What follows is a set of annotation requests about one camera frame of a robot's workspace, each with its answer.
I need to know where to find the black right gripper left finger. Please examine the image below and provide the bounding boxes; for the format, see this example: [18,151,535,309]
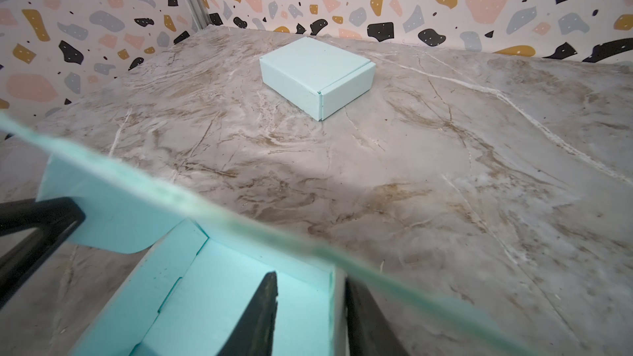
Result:
[217,271,279,356]

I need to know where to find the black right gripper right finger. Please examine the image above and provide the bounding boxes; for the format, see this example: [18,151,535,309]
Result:
[346,277,408,356]

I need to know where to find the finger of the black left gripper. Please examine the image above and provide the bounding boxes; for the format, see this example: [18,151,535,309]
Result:
[1,197,86,306]

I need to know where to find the mint box sheets stack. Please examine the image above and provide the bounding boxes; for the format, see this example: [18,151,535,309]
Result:
[1,115,532,355]

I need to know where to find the mint paper box sheet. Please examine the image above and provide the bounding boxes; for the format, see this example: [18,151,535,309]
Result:
[260,37,376,121]

